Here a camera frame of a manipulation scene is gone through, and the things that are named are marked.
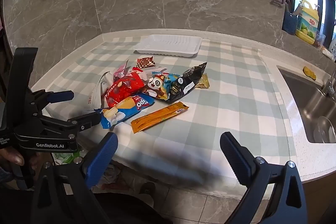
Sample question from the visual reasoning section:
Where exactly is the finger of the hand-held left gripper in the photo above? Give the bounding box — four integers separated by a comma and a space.
42, 111, 102, 134
31, 90, 75, 114

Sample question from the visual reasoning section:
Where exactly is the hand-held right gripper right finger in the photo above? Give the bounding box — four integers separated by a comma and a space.
220, 132, 307, 224

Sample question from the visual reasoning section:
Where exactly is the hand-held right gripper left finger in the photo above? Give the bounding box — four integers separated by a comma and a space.
31, 132, 118, 224

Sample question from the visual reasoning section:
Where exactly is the blue snack packet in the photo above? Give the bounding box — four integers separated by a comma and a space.
94, 93, 155, 130

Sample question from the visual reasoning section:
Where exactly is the red snack packet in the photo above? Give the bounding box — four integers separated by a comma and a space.
105, 70, 147, 109

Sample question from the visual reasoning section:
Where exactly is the pink snack packet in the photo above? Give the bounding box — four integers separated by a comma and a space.
113, 60, 132, 80

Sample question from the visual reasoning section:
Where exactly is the orange snack packet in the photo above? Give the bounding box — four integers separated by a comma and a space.
131, 101, 189, 134

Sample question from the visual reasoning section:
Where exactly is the gold snack packet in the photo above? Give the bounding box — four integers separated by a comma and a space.
194, 73, 210, 89

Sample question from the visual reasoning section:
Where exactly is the panda print snack packet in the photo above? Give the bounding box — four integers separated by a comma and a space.
143, 71, 181, 101

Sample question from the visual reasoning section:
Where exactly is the brown red candy packet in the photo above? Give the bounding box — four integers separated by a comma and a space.
136, 56, 156, 69

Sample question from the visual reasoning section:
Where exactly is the black snack packet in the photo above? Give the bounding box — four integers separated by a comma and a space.
167, 62, 208, 102

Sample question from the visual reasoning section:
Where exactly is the white plastic tray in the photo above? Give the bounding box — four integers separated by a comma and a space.
133, 34, 202, 58

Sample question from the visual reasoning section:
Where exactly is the person's left hand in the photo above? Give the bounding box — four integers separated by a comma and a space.
0, 147, 40, 175

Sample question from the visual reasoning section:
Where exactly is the crumpled cloth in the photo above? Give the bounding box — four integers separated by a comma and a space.
101, 164, 126, 185

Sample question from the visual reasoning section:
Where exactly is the green white checked cloth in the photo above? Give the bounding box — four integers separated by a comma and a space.
31, 35, 297, 185

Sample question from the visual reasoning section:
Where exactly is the steel sink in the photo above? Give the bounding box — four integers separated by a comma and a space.
277, 65, 336, 144

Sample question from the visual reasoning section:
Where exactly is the glass bowl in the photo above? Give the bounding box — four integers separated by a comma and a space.
312, 116, 336, 143

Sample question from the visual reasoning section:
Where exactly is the yellow sponge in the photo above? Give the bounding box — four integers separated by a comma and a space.
303, 66, 317, 81

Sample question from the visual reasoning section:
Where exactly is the steel faucet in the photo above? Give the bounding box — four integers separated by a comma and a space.
322, 72, 336, 98

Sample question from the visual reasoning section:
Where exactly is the blue brush holder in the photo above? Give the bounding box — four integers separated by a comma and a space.
282, 11, 298, 35

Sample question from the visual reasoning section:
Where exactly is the small clear packet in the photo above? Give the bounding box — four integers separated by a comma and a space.
314, 32, 326, 47

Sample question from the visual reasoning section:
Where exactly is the yellow dish soap bottle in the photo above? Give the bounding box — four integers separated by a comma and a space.
295, 0, 320, 45

